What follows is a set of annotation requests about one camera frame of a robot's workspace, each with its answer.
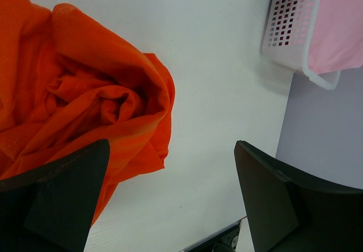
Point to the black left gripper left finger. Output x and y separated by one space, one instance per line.
51 207

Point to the orange t shirt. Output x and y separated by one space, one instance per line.
66 82

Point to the pink t shirt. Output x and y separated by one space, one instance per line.
337 38

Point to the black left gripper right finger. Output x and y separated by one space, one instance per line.
291 210

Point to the white plastic basket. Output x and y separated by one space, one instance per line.
287 38

